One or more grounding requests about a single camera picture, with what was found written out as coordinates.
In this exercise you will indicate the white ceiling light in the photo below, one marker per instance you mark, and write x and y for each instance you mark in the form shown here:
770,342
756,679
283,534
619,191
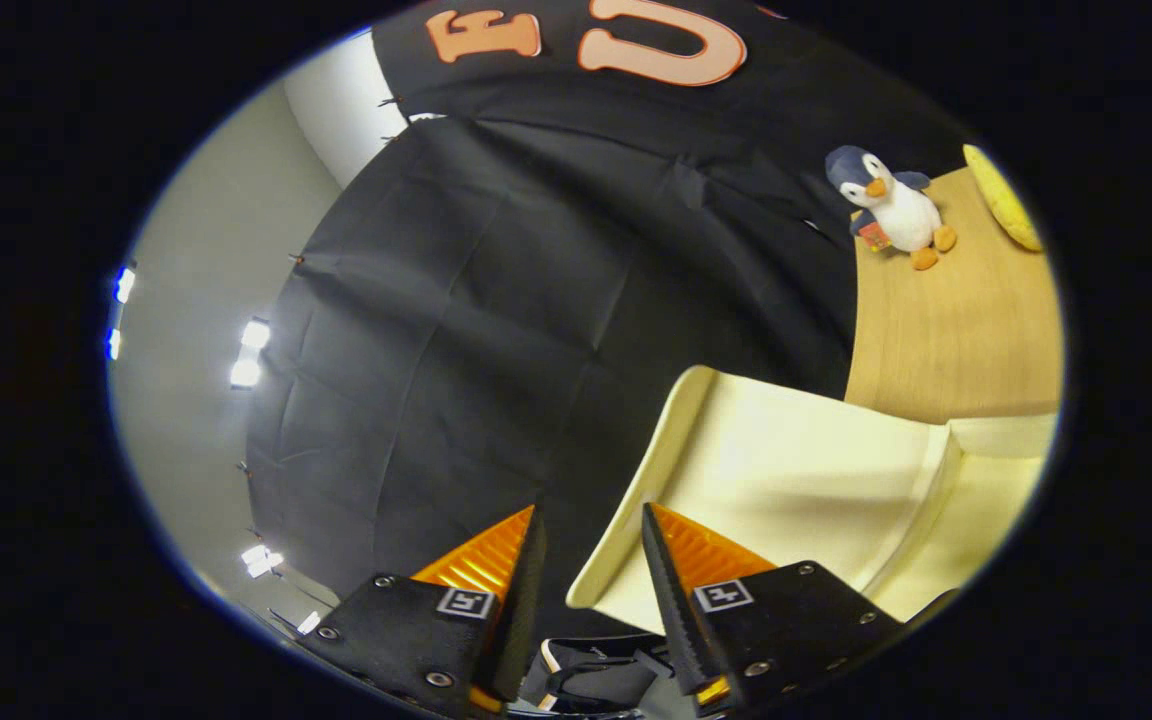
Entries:
121,290
251,352
261,560

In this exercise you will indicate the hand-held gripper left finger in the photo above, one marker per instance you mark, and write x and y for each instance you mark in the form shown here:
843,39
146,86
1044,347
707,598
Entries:
526,610

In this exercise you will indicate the cream fabric storage box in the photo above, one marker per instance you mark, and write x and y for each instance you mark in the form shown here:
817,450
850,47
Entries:
796,470

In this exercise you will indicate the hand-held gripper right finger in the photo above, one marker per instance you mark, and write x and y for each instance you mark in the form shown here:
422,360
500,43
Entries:
676,610

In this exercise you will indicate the penguin plush toy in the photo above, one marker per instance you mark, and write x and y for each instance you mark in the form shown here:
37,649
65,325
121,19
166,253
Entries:
898,210

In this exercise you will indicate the round yellow plush cushion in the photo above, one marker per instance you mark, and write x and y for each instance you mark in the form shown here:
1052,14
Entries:
1004,198

